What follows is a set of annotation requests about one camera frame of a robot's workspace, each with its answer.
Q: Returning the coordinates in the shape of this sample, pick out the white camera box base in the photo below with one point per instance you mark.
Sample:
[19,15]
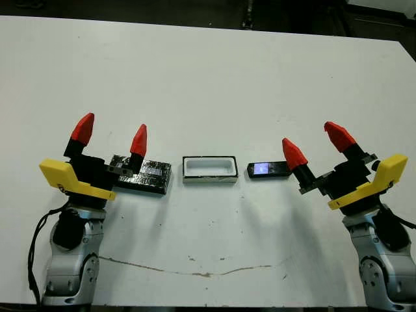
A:
[209,169]

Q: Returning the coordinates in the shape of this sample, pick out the black metal floor stand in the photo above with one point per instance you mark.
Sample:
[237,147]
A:
[248,23]

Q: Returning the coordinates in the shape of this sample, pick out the small black camera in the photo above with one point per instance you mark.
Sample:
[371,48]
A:
[276,169]

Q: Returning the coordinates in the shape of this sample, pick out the left gripper, yellow mount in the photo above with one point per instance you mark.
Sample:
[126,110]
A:
[87,175]

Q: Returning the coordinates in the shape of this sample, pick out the right gripper, yellow mount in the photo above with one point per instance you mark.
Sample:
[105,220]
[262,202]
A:
[351,182]

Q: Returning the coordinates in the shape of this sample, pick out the glossy black box lid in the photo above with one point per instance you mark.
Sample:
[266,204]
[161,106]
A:
[152,178]

